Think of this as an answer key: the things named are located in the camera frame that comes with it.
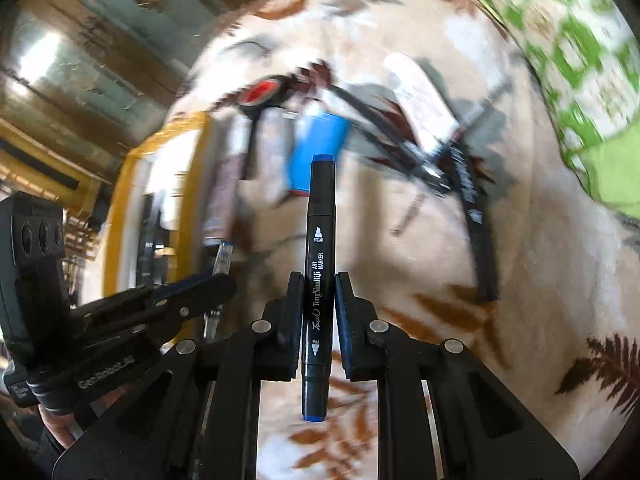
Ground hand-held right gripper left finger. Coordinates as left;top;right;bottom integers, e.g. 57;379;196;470
52;272;306;480

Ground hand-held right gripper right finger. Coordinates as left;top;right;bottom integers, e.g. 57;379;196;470
335;272;581;480

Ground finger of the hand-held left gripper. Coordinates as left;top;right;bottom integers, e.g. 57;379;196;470
150;274;238;311
145;305;193;346

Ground black marker blue caps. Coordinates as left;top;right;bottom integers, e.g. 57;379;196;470
300;154;337;423

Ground white tray yellow tape rim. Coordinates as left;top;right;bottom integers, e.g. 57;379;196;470
102;112;216;311

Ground blue battery pack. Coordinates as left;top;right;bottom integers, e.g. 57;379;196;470
287;112;351;196

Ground person's left hand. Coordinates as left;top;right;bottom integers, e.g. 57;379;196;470
40;405;81;453

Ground brown tube with barcode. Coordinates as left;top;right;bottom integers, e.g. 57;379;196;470
204;115;251;248

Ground floral print tube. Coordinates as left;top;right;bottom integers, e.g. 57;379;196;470
250;110;296;206

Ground short black stick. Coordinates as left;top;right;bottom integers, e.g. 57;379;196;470
242;107;262;181

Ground long black marker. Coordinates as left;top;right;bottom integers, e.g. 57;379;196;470
447;142;501;303

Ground leaf print blanket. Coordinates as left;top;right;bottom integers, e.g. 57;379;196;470
165;0;640;480

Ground black pen white print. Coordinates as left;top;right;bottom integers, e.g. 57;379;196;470
320;82;448;193

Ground black tape roll red core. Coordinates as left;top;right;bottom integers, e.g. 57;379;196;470
237;74;296;111

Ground wooden glass cabinet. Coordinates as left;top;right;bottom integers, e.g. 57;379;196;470
0;0;311;201

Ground pink white tube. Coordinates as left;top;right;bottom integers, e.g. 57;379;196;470
382;52;461;153

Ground green checkered cloth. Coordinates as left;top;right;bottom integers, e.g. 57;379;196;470
415;0;640;206

